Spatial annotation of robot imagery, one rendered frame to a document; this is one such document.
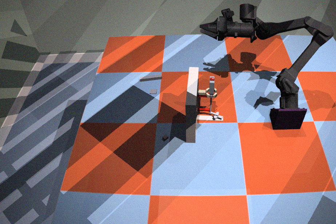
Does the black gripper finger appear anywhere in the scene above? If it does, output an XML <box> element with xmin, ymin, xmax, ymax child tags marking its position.
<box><xmin>200</xmin><ymin>18</ymin><xmax>218</xmax><ymax>34</ymax></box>
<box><xmin>200</xmin><ymin>29</ymin><xmax>217</xmax><ymax>39</ymax></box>

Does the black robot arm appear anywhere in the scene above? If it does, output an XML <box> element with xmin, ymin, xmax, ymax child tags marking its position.
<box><xmin>239</xmin><ymin>4</ymin><xmax>334</xmax><ymax>109</ymax></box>

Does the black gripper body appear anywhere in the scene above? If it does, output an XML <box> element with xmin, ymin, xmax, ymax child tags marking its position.
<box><xmin>217</xmin><ymin>16</ymin><xmax>240</xmax><ymax>41</ymax></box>

